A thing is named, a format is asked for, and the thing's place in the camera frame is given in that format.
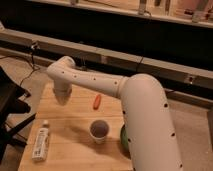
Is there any cream tapered end effector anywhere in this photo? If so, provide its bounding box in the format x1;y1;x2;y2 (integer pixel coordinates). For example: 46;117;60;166
53;89;72;106

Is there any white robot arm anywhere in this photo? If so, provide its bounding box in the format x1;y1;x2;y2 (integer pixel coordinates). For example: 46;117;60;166
47;56;184;171

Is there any orange carrot toy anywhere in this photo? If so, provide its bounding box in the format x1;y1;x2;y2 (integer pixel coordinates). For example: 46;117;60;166
93;94;102;110

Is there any black chair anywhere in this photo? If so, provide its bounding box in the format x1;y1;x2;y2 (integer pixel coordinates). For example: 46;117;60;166
0;66;35;163

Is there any white paper cup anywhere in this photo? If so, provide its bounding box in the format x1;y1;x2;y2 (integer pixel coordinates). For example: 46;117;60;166
89;120;109;144

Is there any white tube with cap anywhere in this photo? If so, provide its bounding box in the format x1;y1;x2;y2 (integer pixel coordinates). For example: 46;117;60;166
32;120;50;162

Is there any green ceramic bowl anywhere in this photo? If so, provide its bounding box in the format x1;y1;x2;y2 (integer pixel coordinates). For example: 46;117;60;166
120;124;129;152

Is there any black cable on floor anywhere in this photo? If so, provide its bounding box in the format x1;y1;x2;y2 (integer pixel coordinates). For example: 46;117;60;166
0;41;43;88

